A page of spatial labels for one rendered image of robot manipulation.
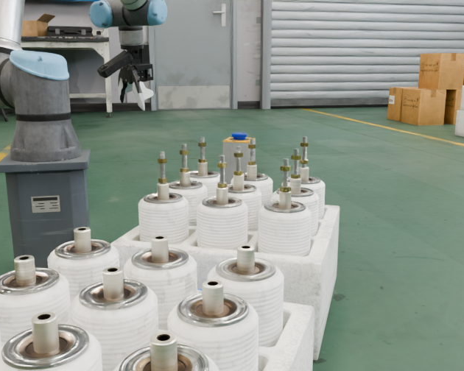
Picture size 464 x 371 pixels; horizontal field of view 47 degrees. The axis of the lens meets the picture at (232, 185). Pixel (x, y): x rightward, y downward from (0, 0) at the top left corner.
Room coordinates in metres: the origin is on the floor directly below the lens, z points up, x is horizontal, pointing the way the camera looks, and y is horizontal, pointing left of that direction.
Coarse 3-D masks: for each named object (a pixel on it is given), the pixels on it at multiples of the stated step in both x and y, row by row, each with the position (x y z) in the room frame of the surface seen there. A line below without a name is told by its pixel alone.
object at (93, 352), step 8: (96, 344) 0.45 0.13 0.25; (0, 352) 0.43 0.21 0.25; (88, 352) 0.43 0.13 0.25; (96, 352) 0.44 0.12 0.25; (0, 360) 0.42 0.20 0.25; (80, 360) 0.42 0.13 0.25; (88, 360) 0.42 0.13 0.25; (96, 360) 0.43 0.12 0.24; (0, 368) 0.41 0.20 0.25; (8, 368) 0.41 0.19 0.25; (56, 368) 0.41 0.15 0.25; (64, 368) 0.41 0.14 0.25; (72, 368) 0.41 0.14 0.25; (80, 368) 0.41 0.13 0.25; (88, 368) 0.42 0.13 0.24; (96, 368) 0.43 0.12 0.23
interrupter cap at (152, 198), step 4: (144, 196) 1.00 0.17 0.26; (148, 196) 1.00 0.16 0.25; (152, 196) 1.00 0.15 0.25; (156, 196) 1.00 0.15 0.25; (172, 196) 1.00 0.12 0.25; (176, 196) 1.00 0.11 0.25; (180, 196) 1.00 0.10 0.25; (144, 200) 0.97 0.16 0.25; (148, 200) 0.96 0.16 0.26; (152, 200) 0.97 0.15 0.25; (156, 200) 0.96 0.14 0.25; (160, 200) 0.96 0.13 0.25; (164, 200) 0.96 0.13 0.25; (168, 200) 0.96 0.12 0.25; (172, 200) 0.96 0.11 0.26; (176, 200) 0.96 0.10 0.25; (180, 200) 0.97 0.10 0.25
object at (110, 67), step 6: (120, 54) 1.72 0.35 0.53; (126, 54) 1.70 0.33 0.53; (114, 60) 1.70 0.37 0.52; (120, 60) 1.69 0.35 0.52; (126, 60) 1.70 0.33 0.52; (102, 66) 1.68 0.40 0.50; (108, 66) 1.68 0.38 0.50; (114, 66) 1.68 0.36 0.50; (120, 66) 1.69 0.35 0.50; (102, 72) 1.66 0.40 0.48; (108, 72) 1.67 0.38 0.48; (114, 72) 1.68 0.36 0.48
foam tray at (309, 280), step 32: (320, 224) 1.07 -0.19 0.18; (128, 256) 0.93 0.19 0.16; (192, 256) 0.89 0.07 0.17; (224, 256) 0.88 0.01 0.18; (256, 256) 0.87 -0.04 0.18; (288, 256) 0.87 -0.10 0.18; (320, 256) 0.87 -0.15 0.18; (288, 288) 0.85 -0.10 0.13; (320, 288) 0.83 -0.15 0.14; (320, 320) 0.86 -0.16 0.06
